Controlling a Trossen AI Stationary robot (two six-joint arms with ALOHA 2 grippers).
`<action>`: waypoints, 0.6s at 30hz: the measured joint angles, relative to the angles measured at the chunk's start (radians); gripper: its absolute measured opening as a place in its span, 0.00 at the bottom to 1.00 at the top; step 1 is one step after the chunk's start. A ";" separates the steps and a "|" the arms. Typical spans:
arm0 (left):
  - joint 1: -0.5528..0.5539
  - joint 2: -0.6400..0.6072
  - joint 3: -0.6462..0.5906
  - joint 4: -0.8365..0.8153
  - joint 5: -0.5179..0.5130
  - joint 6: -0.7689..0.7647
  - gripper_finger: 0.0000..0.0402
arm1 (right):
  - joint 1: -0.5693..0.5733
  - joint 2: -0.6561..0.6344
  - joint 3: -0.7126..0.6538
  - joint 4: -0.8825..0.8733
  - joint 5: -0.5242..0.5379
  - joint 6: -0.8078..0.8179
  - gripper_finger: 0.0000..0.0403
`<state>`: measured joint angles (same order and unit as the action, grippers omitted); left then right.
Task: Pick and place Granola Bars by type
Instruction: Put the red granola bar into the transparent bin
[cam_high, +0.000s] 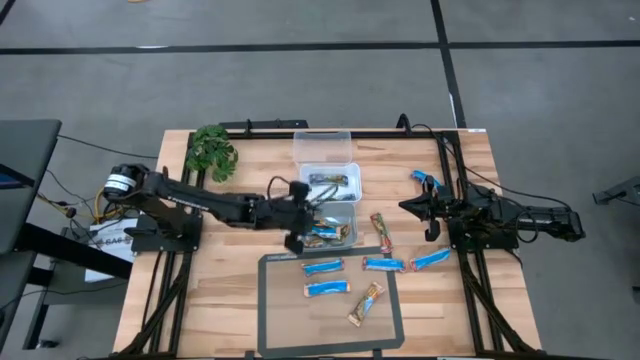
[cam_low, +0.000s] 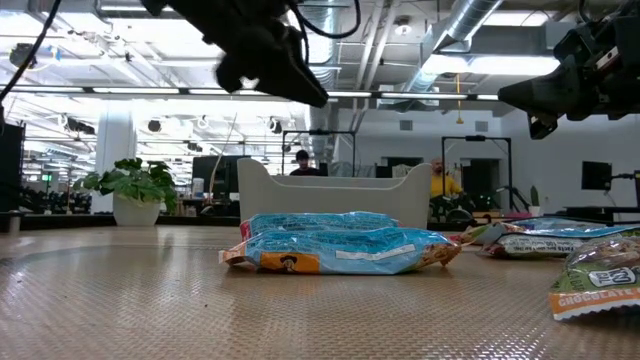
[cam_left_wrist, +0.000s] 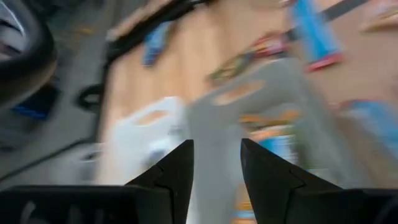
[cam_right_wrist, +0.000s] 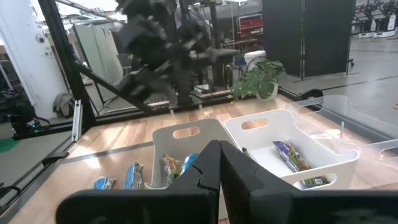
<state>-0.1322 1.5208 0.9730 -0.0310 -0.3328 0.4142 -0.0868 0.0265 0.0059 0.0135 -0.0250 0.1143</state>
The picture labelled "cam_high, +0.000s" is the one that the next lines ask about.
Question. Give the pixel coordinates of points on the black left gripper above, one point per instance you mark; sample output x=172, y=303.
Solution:
x=285, y=215

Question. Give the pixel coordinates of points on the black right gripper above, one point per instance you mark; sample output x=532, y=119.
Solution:
x=447, y=210

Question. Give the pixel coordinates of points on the red yellow granola bar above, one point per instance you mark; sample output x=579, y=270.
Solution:
x=382, y=232

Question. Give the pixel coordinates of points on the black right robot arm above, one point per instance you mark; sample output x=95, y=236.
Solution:
x=540, y=217

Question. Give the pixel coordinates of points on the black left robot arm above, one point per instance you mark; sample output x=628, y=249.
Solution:
x=200, y=200

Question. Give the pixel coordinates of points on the green purple granola bar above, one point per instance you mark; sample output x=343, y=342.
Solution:
x=328, y=179

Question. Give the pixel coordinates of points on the grey plastic bin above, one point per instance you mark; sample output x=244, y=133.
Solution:
x=352, y=225

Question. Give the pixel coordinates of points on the white plastic bin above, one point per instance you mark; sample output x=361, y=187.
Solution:
x=354, y=172

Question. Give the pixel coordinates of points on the clear plastic bin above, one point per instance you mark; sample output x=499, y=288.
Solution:
x=322, y=147

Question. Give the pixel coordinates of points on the black power strip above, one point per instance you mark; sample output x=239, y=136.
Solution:
x=280, y=123

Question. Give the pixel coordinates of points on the brown mat with black border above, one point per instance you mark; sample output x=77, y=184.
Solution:
x=320, y=320

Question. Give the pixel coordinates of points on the green potted plant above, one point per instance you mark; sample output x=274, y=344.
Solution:
x=212, y=150

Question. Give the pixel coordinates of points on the white labelled box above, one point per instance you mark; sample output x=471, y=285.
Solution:
x=107, y=245

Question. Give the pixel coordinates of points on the grey side desk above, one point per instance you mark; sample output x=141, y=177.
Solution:
x=25, y=175

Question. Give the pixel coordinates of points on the black desk frame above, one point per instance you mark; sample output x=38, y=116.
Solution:
x=75, y=252

